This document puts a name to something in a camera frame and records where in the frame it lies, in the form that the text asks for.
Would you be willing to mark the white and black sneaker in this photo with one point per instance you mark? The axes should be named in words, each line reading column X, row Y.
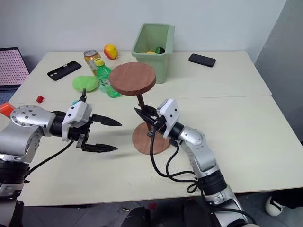
column 273, row 204

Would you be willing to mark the green toy lettuce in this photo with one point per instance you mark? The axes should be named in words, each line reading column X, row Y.
column 85, row 83

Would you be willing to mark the small red block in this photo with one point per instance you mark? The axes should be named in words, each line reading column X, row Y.
column 40, row 99

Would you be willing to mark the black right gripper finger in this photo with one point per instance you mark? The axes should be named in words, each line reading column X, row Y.
column 146, row 118
column 149, row 111

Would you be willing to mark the yellow toy fruit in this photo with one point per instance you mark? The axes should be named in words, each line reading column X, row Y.
column 150, row 52

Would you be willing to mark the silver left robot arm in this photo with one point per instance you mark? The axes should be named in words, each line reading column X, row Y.
column 23, row 132

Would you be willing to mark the black smartphone with camera lenses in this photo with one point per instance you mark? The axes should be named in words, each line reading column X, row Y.
column 64, row 70

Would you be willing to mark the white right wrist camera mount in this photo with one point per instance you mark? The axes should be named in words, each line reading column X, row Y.
column 171, row 113

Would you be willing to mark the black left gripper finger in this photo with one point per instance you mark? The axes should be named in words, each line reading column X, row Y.
column 106, row 120
column 99, row 148

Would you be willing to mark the laptop with pink screen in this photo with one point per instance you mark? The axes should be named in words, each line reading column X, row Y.
column 10, row 67

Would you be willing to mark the round wooden base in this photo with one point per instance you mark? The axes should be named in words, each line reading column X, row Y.
column 142, row 143

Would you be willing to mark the plain black smartphone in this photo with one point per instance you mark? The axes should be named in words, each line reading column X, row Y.
column 202, row 60

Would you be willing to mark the dark rounded shape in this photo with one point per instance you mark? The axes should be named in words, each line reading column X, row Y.
column 137, row 217

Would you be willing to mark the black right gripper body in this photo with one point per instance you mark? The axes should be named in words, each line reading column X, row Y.
column 158, row 124

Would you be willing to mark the green plastic bin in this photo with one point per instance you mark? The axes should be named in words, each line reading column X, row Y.
column 163, row 63

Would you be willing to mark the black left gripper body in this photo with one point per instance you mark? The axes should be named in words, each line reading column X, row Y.
column 79, row 134

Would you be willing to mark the wooden pole with round disc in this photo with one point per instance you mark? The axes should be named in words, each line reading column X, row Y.
column 132, row 78

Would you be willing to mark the yellow drink can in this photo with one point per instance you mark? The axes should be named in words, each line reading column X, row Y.
column 91, row 56

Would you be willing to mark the orange plastic toy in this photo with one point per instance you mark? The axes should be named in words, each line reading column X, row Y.
column 6, row 109

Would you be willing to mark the red yellow toy apple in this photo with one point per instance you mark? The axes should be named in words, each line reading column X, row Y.
column 110, row 51

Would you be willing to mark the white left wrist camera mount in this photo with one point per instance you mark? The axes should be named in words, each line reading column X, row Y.
column 76, row 113

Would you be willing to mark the green bottle with yellow cap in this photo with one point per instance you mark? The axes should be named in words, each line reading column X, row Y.
column 103, row 73

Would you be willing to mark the small red floor object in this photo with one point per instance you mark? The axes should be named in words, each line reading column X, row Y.
column 152, row 205

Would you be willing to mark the dark green toy vegetable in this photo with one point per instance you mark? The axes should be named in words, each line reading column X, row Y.
column 160, row 49

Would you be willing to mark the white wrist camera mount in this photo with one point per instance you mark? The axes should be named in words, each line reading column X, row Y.
column 171, row 113
column 76, row 113

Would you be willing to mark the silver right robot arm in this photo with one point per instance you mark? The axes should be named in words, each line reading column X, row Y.
column 201, row 151

